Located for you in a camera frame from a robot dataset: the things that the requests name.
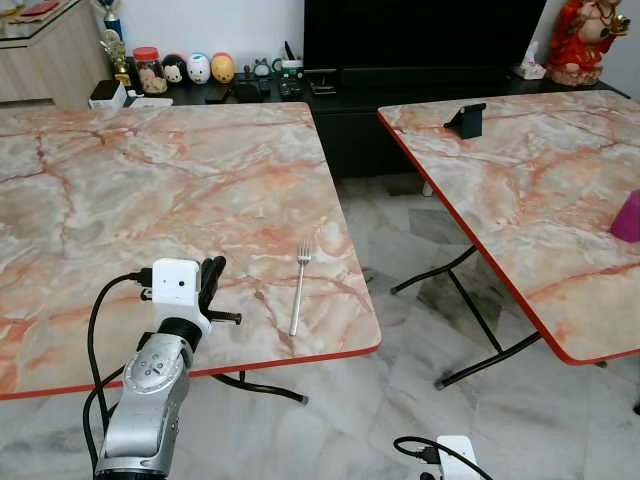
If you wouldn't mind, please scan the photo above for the silver metal fork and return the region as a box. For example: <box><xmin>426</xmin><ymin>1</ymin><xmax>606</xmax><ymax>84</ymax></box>
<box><xmin>289</xmin><ymin>243</ymin><xmax>313</xmax><ymax>337</ymax></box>

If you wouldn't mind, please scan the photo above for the marble pattern folding table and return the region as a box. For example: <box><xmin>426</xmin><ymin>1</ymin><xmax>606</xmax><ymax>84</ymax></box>
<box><xmin>0</xmin><ymin>100</ymin><xmax>384</xmax><ymax>406</ymax></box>
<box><xmin>377</xmin><ymin>90</ymin><xmax>640</xmax><ymax>390</ymax></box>

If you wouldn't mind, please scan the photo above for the purple plastic cup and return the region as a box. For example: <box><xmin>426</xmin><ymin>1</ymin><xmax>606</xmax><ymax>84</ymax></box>
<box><xmin>610</xmin><ymin>190</ymin><xmax>640</xmax><ymax>244</ymax></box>

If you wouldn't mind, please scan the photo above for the black tv console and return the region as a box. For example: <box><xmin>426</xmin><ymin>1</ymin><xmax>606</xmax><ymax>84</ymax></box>
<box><xmin>128</xmin><ymin>68</ymin><xmax>633</xmax><ymax>182</ymax></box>

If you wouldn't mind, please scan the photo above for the white blue egg figure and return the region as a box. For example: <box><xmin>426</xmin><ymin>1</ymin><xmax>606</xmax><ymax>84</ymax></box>
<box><xmin>187</xmin><ymin>53</ymin><xmax>213</xmax><ymax>86</ymax></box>

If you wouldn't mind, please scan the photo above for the yellow egg figure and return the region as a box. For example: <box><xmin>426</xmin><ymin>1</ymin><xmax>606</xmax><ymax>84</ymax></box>
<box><xmin>211</xmin><ymin>52</ymin><xmax>237</xmax><ymax>85</ymax></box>

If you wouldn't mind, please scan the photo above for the black white egg figure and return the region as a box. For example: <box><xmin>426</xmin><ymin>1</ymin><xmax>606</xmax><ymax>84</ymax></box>
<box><xmin>163</xmin><ymin>55</ymin><xmax>189</xmax><ymax>87</ymax></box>

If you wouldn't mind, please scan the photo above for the small white box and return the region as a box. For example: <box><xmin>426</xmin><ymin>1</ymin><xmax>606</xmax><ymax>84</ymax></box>
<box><xmin>88</xmin><ymin>80</ymin><xmax>129</xmax><ymax>110</ymax></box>

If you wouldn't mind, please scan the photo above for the red lid clear jar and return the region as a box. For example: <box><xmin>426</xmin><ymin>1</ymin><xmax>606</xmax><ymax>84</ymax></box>
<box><xmin>132</xmin><ymin>47</ymin><xmax>169</xmax><ymax>97</ymax></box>

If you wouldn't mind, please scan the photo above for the green white mug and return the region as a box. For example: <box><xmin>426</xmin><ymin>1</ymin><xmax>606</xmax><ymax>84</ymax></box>
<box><xmin>273</xmin><ymin>57</ymin><xmax>305</xmax><ymax>82</ymax></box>

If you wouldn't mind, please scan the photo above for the gold trophy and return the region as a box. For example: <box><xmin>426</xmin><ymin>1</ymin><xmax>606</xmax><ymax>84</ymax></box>
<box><xmin>99</xmin><ymin>0</ymin><xmax>134</xmax><ymax>87</ymax></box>

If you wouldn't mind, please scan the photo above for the light wooden cabinet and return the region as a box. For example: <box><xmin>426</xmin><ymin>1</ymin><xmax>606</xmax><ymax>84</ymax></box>
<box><xmin>0</xmin><ymin>0</ymin><xmax>113</xmax><ymax>107</ymax></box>

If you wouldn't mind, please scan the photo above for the black television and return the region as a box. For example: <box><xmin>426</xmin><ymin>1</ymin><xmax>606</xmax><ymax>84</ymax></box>
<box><xmin>303</xmin><ymin>0</ymin><xmax>550</xmax><ymax>72</ymax></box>

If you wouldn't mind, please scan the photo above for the red seated figurine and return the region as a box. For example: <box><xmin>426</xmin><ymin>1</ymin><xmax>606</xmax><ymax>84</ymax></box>
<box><xmin>544</xmin><ymin>0</ymin><xmax>617</xmax><ymax>87</ymax></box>

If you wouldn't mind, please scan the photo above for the white pink small ornament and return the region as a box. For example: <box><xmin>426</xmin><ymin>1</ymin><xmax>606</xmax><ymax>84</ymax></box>
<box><xmin>515</xmin><ymin>55</ymin><xmax>548</xmax><ymax>82</ymax></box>

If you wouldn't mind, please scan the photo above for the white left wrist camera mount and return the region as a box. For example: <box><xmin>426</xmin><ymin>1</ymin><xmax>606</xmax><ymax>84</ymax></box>
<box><xmin>149</xmin><ymin>258</ymin><xmax>212</xmax><ymax>333</ymax></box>

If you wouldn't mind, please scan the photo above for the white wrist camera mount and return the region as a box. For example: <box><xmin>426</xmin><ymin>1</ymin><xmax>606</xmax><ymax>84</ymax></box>
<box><xmin>149</xmin><ymin>258</ymin><xmax>212</xmax><ymax>333</ymax></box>
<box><xmin>437</xmin><ymin>435</ymin><xmax>482</xmax><ymax>480</ymax></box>

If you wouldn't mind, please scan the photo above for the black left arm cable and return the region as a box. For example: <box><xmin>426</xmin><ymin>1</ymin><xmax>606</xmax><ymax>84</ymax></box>
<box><xmin>82</xmin><ymin>268</ymin><xmax>153</xmax><ymax>473</ymax></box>

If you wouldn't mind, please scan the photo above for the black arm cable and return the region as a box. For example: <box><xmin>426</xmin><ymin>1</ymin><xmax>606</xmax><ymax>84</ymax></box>
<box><xmin>82</xmin><ymin>268</ymin><xmax>153</xmax><ymax>473</ymax></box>
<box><xmin>393</xmin><ymin>436</ymin><xmax>493</xmax><ymax>480</ymax></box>

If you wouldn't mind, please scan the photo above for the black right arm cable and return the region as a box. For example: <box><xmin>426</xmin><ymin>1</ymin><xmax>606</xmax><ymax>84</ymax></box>
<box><xmin>393</xmin><ymin>436</ymin><xmax>493</xmax><ymax>480</ymax></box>

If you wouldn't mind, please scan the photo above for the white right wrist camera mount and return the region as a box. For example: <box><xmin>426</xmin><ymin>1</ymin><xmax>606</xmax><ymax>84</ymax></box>
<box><xmin>437</xmin><ymin>435</ymin><xmax>482</xmax><ymax>480</ymax></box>

